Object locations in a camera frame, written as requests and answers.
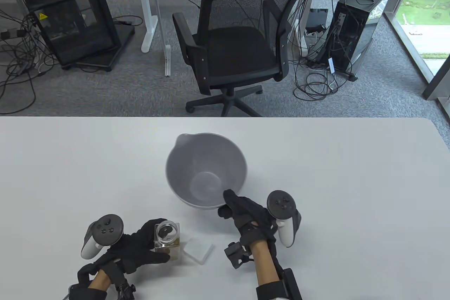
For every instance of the black computer tower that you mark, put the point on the black computer tower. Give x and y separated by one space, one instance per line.
351 32

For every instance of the grey white hand controller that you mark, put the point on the grey white hand controller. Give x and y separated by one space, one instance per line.
105 229
283 205

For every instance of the grey power strip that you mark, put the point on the grey power strip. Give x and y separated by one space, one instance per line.
12 33

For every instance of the black box on floor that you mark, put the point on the black box on floor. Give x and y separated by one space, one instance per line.
317 18

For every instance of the black mesh office chair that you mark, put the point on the black mesh office chair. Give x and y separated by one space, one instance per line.
239 50

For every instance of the black forearm sensor pack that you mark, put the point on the black forearm sensor pack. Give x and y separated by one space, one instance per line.
291 284

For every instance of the person's right hand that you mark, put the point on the person's right hand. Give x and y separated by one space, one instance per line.
249 215

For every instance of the white square jar lid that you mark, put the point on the white square jar lid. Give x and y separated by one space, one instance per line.
198 250

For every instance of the black glass enclosure cabinet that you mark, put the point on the black glass enclosure cabinet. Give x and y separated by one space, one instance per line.
70 22

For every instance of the grey salad bowl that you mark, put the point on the grey salad bowl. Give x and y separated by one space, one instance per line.
204 163

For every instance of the white floor bar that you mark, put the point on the white floor bar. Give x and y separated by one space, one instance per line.
167 61

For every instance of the white desk leg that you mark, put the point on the white desk leg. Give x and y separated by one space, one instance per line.
149 4
307 15

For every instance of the person's left hand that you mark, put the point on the person's left hand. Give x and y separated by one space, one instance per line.
130 247

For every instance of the clear square glass jar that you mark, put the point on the clear square glass jar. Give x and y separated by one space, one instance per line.
170 235

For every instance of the black flat floor platform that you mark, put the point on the black flat floor platform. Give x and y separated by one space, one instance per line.
124 38

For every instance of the brown raisins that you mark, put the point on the brown raisins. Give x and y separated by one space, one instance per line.
175 243

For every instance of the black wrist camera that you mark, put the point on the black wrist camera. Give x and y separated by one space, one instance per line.
123 287
235 254

